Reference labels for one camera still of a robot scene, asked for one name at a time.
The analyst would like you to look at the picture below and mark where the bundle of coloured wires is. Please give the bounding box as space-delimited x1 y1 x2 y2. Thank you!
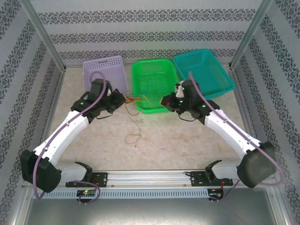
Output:
125 93 144 117

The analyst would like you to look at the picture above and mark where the thin yellow wire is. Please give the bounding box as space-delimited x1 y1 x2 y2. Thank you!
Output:
126 93 162 106

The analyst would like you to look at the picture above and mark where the thin orange wire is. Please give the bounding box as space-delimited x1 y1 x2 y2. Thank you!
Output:
125 93 142 148

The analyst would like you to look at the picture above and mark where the green plastic basket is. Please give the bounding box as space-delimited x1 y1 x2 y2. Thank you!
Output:
130 58 182 115

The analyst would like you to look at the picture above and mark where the purple plastic basket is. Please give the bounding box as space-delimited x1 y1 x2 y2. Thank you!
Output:
82 55 129 104

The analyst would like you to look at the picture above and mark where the teal plastic basket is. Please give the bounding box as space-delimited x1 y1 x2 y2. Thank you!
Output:
172 48 236 104

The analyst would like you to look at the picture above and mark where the left green circuit board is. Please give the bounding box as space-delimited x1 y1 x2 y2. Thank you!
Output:
76 189 97 197

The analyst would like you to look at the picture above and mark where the grey metal shelf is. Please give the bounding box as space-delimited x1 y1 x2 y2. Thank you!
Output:
14 184 290 225

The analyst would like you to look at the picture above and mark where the thin black left gripper cable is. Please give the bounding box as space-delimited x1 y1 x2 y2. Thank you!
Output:
95 109 115 120

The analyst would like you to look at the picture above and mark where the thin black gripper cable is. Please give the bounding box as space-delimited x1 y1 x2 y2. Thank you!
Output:
95 109 115 120
177 112 196 122

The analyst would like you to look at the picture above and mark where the thin black right gripper cable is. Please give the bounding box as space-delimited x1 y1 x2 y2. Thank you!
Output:
177 112 196 122

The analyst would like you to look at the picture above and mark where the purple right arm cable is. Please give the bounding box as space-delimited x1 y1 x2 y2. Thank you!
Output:
188 71 285 202

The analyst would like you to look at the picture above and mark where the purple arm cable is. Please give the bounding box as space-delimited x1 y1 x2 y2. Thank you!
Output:
188 71 285 202
34 71 105 205

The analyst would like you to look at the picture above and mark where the aluminium side rail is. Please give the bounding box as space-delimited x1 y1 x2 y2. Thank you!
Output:
31 67 68 172
231 67 277 176

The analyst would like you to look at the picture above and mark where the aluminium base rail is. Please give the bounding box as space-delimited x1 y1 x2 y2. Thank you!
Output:
23 170 279 188

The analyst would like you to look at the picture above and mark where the black right mount plate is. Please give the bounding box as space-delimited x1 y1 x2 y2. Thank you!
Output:
189 171 234 188

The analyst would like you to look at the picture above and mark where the black mount plate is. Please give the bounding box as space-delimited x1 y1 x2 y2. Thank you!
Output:
65 172 108 188
189 171 234 188

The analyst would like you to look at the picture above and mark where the black left mount plate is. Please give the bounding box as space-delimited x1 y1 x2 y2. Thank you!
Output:
65 172 108 188

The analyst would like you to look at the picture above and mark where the aluminium frame post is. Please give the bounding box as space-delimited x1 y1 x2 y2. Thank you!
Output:
18 0 67 72
228 0 275 70

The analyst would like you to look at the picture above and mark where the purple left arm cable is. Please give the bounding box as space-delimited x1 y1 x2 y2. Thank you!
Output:
34 71 105 205

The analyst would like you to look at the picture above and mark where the slotted grey cable duct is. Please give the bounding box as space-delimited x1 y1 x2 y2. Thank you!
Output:
31 189 209 199

